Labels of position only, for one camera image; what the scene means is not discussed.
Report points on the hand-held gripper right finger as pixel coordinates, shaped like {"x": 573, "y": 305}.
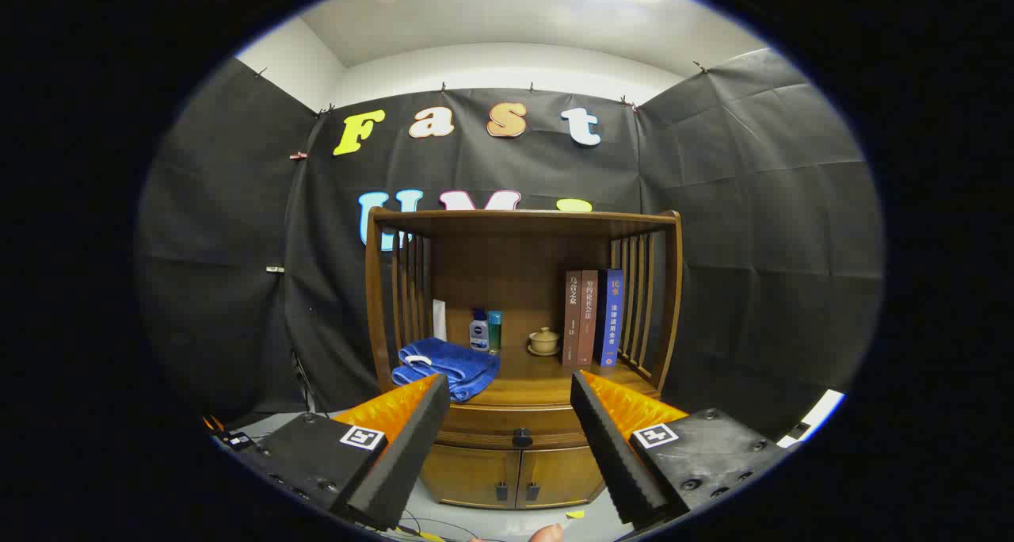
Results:
{"x": 618, "y": 455}

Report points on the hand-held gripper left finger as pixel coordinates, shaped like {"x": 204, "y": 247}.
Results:
{"x": 412, "y": 455}

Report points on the brown wooden drawer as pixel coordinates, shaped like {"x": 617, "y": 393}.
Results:
{"x": 491, "y": 427}

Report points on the black drawer knob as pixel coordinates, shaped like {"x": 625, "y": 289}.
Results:
{"x": 522, "y": 437}

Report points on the wooden cabinet door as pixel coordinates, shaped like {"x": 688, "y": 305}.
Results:
{"x": 562, "y": 475}
{"x": 475, "y": 475}

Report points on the wooden countertop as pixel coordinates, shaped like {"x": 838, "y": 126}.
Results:
{"x": 539, "y": 375}

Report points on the brown wooden cabinet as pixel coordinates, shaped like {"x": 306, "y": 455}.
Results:
{"x": 515, "y": 272}

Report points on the folded blue towel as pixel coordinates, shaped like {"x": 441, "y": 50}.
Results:
{"x": 451, "y": 364}

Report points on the blue book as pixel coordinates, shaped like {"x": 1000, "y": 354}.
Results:
{"x": 612, "y": 320}

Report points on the yellow-green lidded teacup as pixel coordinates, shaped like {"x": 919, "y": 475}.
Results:
{"x": 544, "y": 341}

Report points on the white bottle with blue cap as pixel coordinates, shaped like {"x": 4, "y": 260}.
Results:
{"x": 478, "y": 336}

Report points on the white tube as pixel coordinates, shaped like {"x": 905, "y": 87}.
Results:
{"x": 440, "y": 320}

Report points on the reddish brown book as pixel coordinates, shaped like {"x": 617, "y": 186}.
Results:
{"x": 588, "y": 320}

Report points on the dark brown book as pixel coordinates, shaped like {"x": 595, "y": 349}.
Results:
{"x": 572, "y": 320}

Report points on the teal blue bottle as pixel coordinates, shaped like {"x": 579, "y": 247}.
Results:
{"x": 495, "y": 332}

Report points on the black electronics box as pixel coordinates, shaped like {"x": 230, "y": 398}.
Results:
{"x": 235, "y": 440}

